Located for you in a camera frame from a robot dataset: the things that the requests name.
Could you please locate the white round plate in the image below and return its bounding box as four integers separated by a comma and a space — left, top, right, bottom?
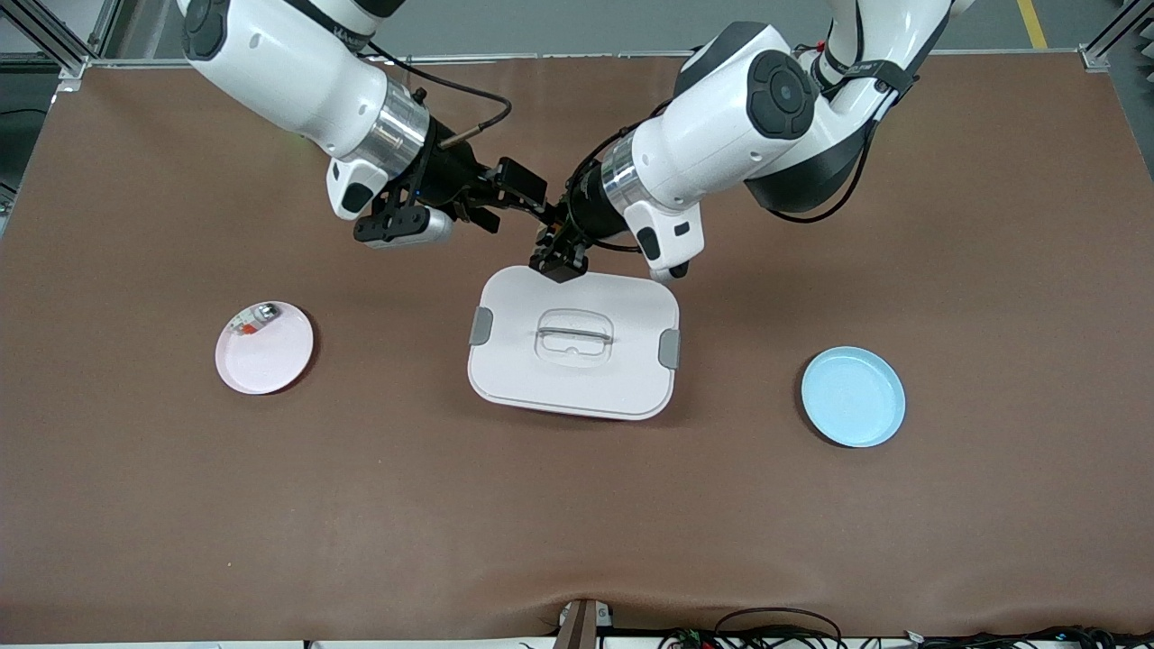
215, 301, 316, 396

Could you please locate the black cable bundle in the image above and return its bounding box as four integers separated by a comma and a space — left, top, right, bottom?
656, 608, 850, 649
902, 626, 1154, 649

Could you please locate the light blue round plate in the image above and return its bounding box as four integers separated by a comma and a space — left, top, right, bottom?
801, 346, 907, 449

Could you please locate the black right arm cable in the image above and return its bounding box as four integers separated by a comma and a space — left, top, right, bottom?
361, 41, 515, 152

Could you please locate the pink storage box white lid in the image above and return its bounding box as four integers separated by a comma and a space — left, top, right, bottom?
467, 265, 682, 422

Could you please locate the brown wooden bracket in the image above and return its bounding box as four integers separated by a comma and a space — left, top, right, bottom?
552, 599, 616, 649

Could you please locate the brown table mat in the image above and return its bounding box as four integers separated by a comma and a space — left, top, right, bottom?
0, 52, 1154, 643

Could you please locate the aluminium frame profile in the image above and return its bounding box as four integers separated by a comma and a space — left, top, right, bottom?
1080, 0, 1154, 73
0, 0, 123, 82

